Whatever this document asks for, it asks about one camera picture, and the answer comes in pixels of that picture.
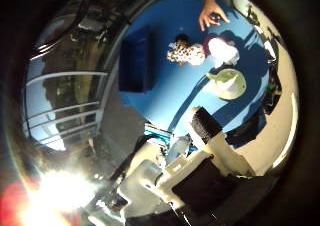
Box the white fluffy sheep plush toy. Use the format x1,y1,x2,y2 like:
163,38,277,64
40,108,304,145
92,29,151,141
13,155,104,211
202,35,241,69

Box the brown spotted white plush toy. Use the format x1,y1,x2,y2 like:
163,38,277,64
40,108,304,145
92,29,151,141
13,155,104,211
166,34,207,67

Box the green round plush toy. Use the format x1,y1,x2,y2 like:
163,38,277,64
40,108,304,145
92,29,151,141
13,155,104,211
205,68,248,101

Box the blue plastic container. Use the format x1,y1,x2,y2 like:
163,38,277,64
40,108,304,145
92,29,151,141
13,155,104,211
118,28,156,94

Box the blue ribbon cable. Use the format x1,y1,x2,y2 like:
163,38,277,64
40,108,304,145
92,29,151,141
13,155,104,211
143,122,173,148

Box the black cable loop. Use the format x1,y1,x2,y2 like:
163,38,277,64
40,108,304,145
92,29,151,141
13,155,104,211
36,0,93,54

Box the white window frame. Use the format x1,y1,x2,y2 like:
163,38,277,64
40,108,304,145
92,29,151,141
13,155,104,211
24,70,110,148

